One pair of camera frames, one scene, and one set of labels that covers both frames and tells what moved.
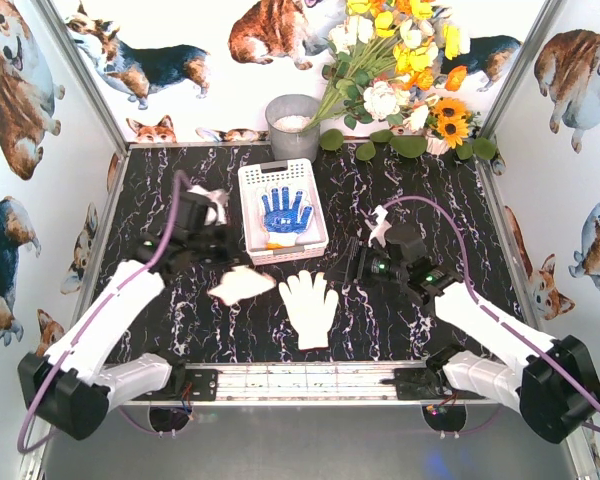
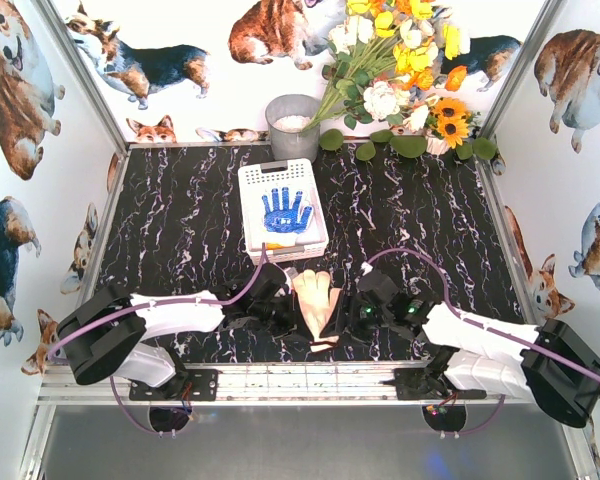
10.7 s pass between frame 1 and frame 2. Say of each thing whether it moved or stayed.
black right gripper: moved
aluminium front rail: stayed
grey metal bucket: stayed
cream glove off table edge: moved
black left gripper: moved
